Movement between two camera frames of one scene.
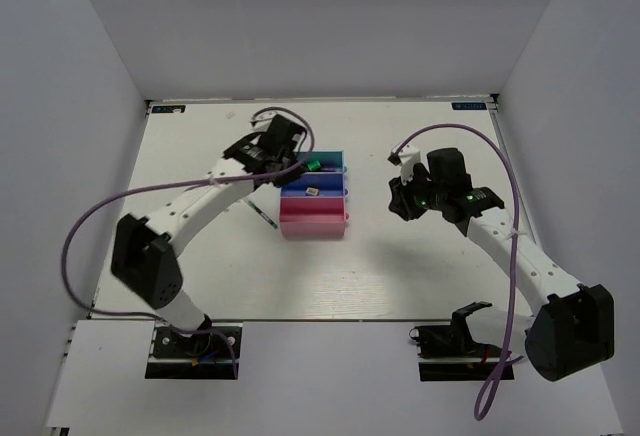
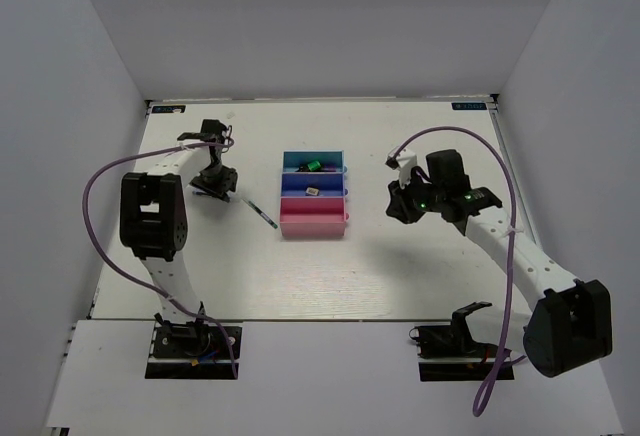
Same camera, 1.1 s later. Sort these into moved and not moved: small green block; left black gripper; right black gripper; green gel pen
Moved: left black gripper
Not moved: green gel pen; right black gripper; small green block
